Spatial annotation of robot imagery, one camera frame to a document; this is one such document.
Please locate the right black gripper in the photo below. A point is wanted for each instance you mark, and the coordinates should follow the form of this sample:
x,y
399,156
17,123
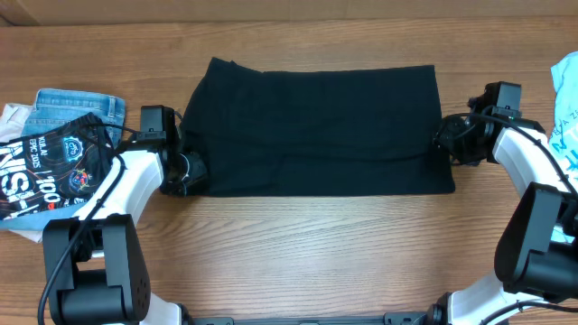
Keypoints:
x,y
442,139

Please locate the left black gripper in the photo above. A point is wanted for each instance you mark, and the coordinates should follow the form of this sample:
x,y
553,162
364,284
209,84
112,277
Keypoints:
x,y
199,168

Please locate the black t-shirt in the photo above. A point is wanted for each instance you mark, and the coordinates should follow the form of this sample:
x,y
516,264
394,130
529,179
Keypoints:
x,y
327,133

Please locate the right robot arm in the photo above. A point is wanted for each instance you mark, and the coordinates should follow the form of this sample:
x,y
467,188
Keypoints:
x,y
535,262

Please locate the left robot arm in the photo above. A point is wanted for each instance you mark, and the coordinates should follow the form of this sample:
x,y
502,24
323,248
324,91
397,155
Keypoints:
x,y
95,267

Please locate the light blue printed t-shirt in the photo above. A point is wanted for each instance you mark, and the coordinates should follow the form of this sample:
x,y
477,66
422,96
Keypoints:
x,y
563,139

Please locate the black printed sports jersey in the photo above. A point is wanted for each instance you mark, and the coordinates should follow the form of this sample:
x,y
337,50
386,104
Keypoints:
x,y
54,170

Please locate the blue denim jeans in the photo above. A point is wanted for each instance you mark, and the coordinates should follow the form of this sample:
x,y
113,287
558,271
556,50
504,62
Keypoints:
x,y
56,107

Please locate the beige folded garment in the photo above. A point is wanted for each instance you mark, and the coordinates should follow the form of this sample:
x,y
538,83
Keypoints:
x,y
13,119

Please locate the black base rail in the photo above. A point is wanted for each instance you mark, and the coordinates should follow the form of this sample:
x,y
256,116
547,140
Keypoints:
x,y
389,318

